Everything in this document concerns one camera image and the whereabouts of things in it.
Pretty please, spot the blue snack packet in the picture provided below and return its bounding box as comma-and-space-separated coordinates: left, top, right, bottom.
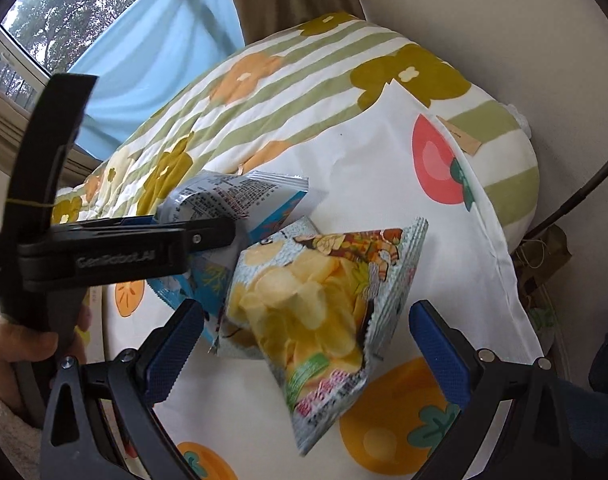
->
148, 170, 311, 356

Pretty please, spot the dark blue chair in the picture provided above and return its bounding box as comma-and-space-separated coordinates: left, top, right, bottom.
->
549, 332, 608, 480

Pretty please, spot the person's left hand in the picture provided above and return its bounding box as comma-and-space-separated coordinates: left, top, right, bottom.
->
0, 305, 92, 401

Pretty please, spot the person's left forearm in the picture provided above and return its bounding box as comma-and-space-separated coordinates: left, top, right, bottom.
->
0, 375, 47, 480

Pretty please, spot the blue sheer curtain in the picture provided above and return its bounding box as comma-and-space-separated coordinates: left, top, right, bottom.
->
66, 0, 248, 162

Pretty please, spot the camouflage green bag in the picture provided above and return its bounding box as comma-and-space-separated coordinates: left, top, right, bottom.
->
514, 224, 574, 311

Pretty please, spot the potato chip packet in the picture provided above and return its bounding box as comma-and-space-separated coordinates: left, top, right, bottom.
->
215, 216, 429, 457

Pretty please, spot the brown blanket tag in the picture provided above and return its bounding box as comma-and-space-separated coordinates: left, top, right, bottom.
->
435, 115, 483, 157

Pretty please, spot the black cable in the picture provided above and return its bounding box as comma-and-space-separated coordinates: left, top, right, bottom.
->
524, 137, 608, 241

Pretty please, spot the window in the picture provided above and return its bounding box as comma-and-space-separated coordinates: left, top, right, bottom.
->
0, 0, 185, 126

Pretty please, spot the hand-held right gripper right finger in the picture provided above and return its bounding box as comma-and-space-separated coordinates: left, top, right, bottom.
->
408, 299, 585, 480

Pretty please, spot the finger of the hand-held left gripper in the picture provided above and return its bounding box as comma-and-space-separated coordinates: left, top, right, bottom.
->
0, 216, 237, 302

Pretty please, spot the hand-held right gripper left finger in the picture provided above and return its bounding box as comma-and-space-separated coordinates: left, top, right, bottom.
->
40, 299, 205, 480

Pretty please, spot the fruit and flower printed blanket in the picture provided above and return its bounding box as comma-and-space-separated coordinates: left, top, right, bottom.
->
51, 12, 545, 480

